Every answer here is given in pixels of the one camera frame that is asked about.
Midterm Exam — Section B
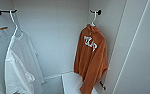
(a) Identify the white wardrobe door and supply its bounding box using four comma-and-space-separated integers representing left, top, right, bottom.
105, 0, 150, 94

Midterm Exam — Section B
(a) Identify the white shirt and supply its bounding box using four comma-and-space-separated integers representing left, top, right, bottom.
4, 29, 45, 94

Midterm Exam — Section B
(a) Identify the white hanger with orange hoodie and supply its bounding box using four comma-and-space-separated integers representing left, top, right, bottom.
88, 9, 100, 28

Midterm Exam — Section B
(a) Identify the small black low hook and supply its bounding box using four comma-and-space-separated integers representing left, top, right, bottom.
99, 80, 107, 91

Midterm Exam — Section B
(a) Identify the orange hoodie with white print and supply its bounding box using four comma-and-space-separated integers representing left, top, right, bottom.
73, 23, 109, 94

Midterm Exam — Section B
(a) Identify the white hanger with white shirt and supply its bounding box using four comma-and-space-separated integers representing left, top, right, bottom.
8, 9, 25, 39

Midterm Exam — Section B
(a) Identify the white wardrobe cabinet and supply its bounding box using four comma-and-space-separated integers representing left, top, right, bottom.
0, 0, 129, 94

